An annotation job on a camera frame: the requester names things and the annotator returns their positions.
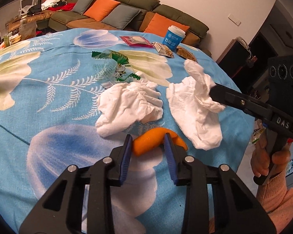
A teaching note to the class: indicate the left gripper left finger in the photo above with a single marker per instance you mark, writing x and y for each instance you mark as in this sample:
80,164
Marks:
60,208

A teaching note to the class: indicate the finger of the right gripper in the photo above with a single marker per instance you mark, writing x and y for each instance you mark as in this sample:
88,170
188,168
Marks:
235,99

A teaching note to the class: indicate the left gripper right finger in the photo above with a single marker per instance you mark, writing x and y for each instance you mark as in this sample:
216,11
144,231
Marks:
236,210

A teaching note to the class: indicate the white tissue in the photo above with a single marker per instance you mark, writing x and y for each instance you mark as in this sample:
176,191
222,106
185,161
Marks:
193,109
125,103

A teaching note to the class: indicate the orange peel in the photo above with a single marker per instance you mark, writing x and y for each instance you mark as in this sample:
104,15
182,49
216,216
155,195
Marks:
153,138

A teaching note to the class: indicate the green cow snack wrapper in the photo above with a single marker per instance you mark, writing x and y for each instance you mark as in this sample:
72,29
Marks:
116,68

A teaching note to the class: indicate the right forearm pink sleeve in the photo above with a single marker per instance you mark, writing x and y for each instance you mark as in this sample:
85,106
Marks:
277,201

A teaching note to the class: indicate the right hand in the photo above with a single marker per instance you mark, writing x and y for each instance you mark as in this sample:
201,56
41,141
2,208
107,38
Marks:
260,159

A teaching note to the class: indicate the brown snack packet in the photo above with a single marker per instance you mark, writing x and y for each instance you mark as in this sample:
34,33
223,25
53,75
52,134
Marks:
185,54

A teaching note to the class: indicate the beige snack packet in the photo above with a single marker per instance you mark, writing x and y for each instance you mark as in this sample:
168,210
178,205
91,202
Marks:
163,50

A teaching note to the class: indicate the blue paper cup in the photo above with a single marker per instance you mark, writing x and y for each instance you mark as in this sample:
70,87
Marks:
173,37

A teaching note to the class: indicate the orange cushion near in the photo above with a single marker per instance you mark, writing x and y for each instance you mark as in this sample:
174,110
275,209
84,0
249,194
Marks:
157,24

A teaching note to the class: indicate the orange cushion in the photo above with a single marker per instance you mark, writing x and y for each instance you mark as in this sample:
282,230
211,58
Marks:
100,9
157,24

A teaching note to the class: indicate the red snack packet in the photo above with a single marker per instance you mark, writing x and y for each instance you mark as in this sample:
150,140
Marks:
137,41

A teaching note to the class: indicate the blue floral tablecloth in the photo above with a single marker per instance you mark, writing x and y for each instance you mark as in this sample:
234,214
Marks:
49,87

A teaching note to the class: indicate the grey cushion near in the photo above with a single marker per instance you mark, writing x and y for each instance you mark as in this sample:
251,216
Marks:
121,16

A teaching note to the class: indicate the grey cushion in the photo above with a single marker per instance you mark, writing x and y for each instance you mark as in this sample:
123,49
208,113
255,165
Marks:
121,16
81,6

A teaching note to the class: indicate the orange cushion far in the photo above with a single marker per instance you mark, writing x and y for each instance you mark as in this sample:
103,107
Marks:
100,9

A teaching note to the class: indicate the green sectional sofa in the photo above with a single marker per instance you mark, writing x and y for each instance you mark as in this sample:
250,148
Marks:
64,19

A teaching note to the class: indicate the grey cushion far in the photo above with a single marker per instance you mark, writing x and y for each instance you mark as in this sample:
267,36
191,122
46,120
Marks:
81,6

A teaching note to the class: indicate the black coffee table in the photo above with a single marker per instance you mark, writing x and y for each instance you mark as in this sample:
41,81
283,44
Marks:
41,26

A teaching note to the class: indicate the white office chair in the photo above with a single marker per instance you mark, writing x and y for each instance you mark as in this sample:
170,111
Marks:
25,5

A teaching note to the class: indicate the black camera box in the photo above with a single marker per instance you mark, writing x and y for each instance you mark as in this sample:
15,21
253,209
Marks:
281,83

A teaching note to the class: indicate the wall switch plate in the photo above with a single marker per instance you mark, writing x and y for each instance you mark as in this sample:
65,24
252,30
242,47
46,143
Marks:
233,19

